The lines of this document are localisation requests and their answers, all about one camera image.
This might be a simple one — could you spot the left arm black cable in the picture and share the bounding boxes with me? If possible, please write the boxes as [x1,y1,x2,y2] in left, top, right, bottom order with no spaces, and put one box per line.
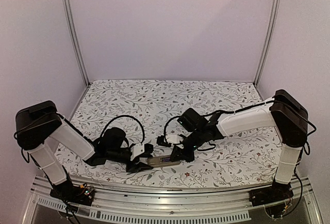
[100,115,145,145]

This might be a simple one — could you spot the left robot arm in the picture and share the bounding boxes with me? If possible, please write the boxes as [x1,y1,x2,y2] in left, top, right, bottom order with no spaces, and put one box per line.
[13,101,153,200]

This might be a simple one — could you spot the aluminium frame post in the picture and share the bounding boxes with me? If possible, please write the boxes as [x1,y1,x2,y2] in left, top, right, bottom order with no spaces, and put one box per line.
[253,0,281,88]
[62,0,90,87]

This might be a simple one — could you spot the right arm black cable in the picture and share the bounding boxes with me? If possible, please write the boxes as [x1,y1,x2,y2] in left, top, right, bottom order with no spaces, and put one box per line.
[163,117,181,142]

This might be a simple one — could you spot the left aluminium frame post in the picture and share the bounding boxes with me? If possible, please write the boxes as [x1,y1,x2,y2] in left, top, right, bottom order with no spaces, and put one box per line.
[62,0,90,87]

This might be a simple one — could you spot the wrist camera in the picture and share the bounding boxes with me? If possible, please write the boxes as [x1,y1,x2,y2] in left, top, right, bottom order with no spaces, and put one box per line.
[129,143,150,161]
[156,134,184,147]

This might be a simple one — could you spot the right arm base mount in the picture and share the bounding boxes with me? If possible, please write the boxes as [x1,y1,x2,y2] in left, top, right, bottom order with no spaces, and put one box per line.
[249,186,293,219]

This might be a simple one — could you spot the aluminium front rail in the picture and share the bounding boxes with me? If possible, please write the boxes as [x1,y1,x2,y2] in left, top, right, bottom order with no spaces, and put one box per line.
[22,176,325,223]

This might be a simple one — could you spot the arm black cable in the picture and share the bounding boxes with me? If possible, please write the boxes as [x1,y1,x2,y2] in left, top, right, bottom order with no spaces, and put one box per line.
[100,115,145,145]
[163,117,181,142]

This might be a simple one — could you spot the right aluminium frame post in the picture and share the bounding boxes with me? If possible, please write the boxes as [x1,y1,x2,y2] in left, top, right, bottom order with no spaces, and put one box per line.
[253,0,281,88]

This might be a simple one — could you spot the purple battery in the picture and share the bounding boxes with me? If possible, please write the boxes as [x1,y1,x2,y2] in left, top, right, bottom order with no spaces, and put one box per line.
[161,157,170,163]

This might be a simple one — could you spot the floral tablecloth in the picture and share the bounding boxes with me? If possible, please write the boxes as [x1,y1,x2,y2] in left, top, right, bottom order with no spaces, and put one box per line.
[55,80,282,188]

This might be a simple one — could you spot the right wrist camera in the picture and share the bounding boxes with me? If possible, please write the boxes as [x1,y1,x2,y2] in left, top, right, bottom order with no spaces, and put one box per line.
[156,134,184,147]

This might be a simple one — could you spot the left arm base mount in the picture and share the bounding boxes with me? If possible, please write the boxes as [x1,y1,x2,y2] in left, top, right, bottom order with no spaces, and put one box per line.
[50,181,95,206]

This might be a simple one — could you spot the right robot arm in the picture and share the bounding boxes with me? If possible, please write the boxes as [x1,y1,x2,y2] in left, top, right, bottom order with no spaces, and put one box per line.
[170,89,311,201]

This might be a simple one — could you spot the beige remote control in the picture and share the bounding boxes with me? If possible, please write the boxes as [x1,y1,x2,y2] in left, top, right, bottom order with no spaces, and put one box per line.
[147,155,180,168]

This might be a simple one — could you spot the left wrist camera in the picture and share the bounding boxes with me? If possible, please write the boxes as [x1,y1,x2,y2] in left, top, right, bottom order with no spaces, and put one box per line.
[129,143,150,161]

